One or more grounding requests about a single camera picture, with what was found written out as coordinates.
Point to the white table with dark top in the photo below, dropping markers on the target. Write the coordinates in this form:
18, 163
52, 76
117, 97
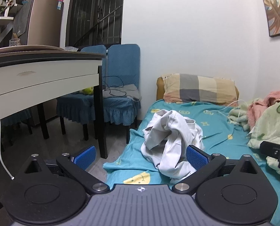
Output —
36, 75

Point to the white rack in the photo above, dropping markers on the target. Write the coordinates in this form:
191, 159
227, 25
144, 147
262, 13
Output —
8, 10

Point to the teal printed bed sheet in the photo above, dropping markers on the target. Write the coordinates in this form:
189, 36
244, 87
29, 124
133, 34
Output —
215, 127

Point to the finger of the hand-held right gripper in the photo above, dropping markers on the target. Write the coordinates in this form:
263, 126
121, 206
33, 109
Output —
270, 149

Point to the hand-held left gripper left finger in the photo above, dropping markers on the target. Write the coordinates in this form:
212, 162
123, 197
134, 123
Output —
84, 157

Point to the blue covered chair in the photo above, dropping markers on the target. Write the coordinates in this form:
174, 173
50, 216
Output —
10, 122
71, 106
123, 58

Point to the grey cloth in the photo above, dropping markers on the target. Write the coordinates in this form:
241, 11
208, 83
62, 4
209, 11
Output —
130, 90

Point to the clear plastic bag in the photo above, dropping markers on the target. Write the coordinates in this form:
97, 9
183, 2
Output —
71, 49

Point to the pale green fluffy blanket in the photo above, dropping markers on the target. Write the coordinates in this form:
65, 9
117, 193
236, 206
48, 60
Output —
237, 115

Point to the white shirt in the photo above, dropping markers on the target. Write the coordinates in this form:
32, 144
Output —
170, 131

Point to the plaid pillow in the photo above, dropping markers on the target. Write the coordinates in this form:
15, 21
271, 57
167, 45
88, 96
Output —
196, 87

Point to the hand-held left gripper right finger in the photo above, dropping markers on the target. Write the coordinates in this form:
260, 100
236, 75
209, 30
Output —
196, 157

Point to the clear glass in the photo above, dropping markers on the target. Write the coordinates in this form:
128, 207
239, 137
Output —
14, 43

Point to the green cartoon print blanket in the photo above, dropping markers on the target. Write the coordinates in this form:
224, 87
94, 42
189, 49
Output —
269, 124

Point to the pink fluffy blanket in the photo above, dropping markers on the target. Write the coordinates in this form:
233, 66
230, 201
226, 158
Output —
257, 110

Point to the yellow-green ball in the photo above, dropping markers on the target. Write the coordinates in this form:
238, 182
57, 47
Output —
88, 90

